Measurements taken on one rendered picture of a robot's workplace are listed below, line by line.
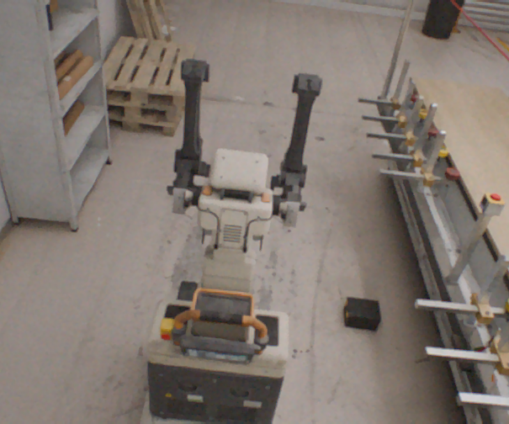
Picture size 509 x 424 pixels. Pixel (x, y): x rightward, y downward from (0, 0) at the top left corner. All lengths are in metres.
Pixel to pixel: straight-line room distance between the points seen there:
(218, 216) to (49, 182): 1.77
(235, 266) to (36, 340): 1.37
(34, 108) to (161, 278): 1.28
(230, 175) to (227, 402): 0.94
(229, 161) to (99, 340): 1.51
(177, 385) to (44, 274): 1.54
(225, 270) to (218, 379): 0.44
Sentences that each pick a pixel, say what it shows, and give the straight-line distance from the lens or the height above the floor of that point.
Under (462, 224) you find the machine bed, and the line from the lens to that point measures 3.03.
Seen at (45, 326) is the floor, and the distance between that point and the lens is 3.08.
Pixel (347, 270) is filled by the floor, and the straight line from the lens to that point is 3.48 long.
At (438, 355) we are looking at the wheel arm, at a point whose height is 0.86.
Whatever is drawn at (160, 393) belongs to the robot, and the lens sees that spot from 2.15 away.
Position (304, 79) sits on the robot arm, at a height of 1.62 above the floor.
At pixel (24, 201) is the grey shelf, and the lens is 3.59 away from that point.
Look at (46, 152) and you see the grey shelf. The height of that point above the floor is 0.63.
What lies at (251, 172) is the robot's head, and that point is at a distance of 1.81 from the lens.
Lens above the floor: 2.35
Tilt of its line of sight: 38 degrees down
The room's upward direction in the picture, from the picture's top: 8 degrees clockwise
